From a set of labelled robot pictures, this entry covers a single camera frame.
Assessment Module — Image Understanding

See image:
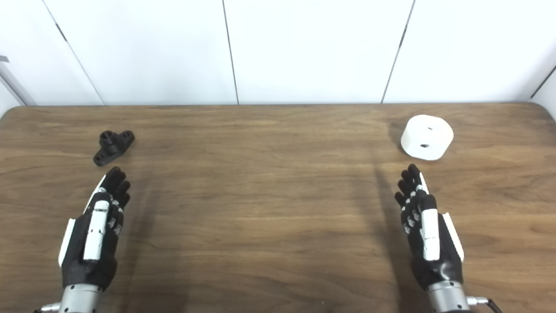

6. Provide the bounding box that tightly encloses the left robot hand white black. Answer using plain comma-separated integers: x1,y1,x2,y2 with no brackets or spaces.
59,166,132,291

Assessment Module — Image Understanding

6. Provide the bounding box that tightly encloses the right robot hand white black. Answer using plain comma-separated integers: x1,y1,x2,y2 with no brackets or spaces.
394,164,464,290

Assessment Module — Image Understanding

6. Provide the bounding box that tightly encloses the black flanged holder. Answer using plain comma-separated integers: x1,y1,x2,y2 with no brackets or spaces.
93,130,136,167

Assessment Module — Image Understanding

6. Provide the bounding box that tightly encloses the round white piece with holes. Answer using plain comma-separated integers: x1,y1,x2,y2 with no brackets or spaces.
400,114,454,161

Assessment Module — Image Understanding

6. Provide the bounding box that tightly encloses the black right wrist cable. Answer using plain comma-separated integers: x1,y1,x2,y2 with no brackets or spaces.
467,296,504,313

